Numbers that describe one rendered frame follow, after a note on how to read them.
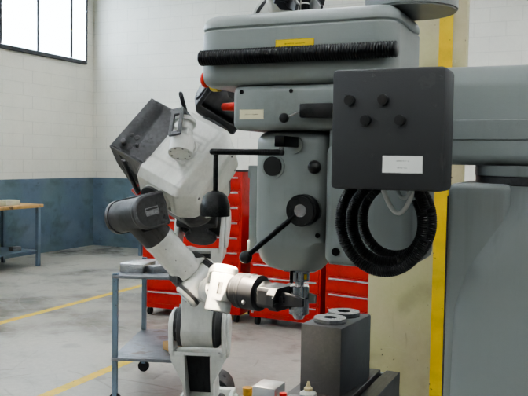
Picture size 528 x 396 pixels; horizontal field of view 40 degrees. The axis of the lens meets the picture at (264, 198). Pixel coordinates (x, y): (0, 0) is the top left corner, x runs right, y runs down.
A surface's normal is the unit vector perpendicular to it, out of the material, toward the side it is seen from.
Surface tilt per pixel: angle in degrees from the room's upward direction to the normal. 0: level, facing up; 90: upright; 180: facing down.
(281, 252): 118
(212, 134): 58
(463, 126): 90
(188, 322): 81
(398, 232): 90
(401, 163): 90
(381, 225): 90
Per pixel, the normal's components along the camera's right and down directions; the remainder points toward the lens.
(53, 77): 0.91, 0.04
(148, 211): 0.71, -0.12
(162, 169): -0.07, -0.49
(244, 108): -0.41, 0.04
